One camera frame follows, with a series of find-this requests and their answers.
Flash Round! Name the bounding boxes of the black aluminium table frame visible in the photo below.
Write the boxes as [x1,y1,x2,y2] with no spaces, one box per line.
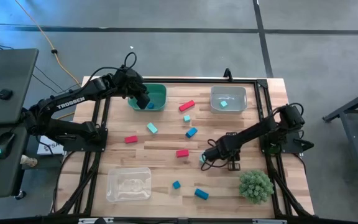
[54,76,315,218]

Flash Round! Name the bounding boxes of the small black puck device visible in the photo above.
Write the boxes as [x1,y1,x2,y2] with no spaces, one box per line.
[0,88,14,101]

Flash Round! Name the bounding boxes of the long red block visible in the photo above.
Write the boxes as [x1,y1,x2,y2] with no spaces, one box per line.
[178,99,196,113]

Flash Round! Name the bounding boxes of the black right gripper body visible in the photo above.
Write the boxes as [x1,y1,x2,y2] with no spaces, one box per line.
[203,136,241,172]

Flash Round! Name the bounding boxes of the white printed box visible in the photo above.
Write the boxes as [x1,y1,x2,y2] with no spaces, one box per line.
[36,138,65,156]

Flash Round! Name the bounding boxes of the silver metal bracket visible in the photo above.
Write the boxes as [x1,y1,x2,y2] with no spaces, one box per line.
[78,217,114,224]
[252,218,288,224]

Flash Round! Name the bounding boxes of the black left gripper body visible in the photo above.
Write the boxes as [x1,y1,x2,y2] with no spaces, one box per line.
[113,67,147,98]

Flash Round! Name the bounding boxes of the clear plastic bin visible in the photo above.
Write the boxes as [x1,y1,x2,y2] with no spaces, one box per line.
[105,167,153,203]

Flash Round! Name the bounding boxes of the black metal cart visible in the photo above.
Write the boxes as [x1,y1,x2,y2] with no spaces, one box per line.
[322,84,358,180]

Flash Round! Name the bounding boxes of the small beige object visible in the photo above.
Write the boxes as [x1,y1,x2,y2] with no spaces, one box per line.
[20,154,39,167]

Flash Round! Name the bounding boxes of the green plastic bin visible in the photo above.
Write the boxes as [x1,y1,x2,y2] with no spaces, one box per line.
[127,83,168,112]

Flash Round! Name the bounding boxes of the grey plastic bin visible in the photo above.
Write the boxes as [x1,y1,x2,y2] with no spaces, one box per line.
[209,85,249,114]

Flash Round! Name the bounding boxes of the black floor cable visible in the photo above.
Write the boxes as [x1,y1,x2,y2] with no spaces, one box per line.
[0,39,81,102]

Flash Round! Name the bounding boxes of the yellow floor cable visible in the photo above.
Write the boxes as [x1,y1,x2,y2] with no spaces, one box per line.
[13,0,82,88]

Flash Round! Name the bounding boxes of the black cable bundle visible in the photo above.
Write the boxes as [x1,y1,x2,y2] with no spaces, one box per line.
[51,151,101,215]
[267,155,312,217]

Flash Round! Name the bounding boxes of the grey desk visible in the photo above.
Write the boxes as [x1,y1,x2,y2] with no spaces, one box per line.
[0,48,40,200]

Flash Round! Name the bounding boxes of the small artificial green plant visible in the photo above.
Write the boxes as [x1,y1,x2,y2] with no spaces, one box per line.
[238,169,275,205]

